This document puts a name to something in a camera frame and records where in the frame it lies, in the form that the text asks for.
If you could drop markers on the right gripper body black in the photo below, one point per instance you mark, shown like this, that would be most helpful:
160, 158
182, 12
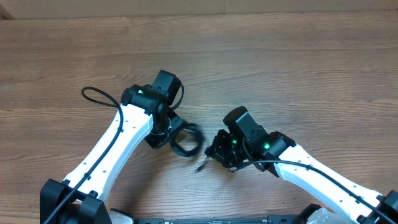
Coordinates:
227, 148

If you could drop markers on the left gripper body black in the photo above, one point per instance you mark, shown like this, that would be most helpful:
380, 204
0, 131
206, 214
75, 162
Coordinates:
162, 132

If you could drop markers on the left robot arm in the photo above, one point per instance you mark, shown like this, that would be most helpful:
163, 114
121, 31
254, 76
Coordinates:
145, 113

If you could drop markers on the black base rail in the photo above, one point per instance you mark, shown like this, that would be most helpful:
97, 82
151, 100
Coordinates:
214, 221

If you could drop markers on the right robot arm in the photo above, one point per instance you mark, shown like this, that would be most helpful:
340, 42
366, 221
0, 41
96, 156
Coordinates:
244, 143

